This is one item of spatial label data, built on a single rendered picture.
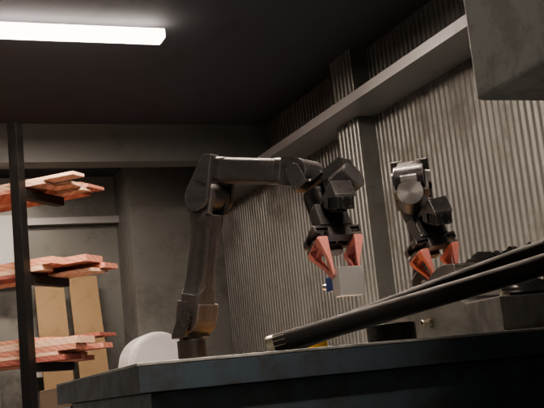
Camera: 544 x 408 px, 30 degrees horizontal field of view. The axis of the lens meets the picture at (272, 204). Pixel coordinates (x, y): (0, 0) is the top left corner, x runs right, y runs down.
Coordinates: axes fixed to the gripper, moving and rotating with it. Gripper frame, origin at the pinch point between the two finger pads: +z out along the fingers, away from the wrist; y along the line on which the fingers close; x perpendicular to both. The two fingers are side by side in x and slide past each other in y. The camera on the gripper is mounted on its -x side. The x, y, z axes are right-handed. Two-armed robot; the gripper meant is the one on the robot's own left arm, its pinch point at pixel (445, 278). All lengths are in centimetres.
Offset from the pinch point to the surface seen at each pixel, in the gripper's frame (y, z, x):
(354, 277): -27.7, 1.7, -16.3
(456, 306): -19.1, 17.1, -31.0
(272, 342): -58, 21, -45
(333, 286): -31.0, 1.3, -13.3
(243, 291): 164, -251, 579
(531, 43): -38, 13, -100
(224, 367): -70, 26, -57
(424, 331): -19.8, 15.9, -18.2
